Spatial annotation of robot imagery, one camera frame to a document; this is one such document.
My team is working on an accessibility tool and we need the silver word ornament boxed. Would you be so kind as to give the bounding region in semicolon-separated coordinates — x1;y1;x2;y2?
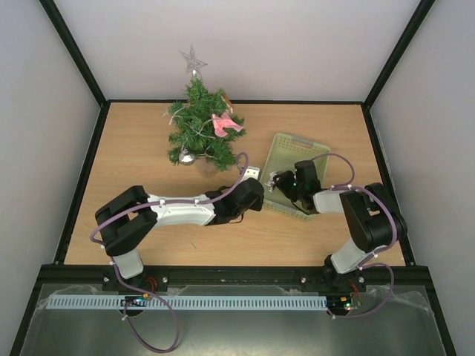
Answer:
265;171;279;193

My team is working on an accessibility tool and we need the green perforated plastic basket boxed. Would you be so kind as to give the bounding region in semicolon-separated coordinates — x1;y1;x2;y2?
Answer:
258;132;331;223

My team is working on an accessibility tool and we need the pink fabric bow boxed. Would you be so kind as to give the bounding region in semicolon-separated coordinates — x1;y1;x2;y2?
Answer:
212;112;244;138

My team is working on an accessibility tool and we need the silver glitter ball ornament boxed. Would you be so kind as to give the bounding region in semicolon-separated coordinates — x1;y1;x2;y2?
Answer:
179;148;197;166

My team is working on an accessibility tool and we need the small green christmas tree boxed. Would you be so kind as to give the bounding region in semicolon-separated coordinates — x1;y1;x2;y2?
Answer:
168;77;246;171

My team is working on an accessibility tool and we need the silver star ornament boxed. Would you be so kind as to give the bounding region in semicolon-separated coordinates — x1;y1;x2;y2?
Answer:
180;45;208;79

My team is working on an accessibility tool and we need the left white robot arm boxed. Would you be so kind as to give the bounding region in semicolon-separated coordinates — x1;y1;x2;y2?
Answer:
95;178;264;280

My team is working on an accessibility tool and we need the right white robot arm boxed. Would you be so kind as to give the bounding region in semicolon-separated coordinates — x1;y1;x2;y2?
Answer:
270;160;407;291

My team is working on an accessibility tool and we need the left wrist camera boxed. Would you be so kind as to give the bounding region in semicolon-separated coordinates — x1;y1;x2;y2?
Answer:
242;166;261;181

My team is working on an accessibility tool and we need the purple cable loop front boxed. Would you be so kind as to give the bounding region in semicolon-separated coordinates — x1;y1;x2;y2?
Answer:
120;292;182;352

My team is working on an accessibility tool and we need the black aluminium front rail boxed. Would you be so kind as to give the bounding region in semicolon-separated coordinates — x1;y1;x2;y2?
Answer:
36;264;430;291

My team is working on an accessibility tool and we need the white slotted cable duct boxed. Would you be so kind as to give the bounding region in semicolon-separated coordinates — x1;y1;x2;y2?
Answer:
45;294;327;311

